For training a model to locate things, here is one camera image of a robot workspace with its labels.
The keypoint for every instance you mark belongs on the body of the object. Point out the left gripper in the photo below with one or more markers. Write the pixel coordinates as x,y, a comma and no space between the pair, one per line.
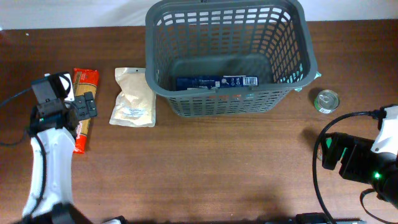
87,105

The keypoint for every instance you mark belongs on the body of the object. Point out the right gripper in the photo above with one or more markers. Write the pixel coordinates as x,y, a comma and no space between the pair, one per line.
330,155

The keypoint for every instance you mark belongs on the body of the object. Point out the red spaghetti pasta packet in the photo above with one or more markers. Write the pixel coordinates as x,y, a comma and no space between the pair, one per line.
85,83

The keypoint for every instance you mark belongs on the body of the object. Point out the beige grain pouch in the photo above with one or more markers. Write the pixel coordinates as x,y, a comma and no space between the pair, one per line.
135,105

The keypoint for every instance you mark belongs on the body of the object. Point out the blue Kleenex tissue multipack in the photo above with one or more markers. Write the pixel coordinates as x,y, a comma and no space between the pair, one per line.
212,82

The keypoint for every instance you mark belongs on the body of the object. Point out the grey plastic basket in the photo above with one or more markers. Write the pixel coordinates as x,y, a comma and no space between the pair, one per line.
265,39

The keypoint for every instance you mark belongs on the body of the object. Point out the green lid jar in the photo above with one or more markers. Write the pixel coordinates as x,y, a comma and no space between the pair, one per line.
331,148

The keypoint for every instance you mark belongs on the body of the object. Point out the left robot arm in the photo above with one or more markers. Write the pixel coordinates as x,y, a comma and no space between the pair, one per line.
52,137

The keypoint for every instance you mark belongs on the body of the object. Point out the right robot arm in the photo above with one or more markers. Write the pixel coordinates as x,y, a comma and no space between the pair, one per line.
360,164

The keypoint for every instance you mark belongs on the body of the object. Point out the silver tin can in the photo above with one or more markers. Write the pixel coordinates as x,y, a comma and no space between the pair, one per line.
326,101

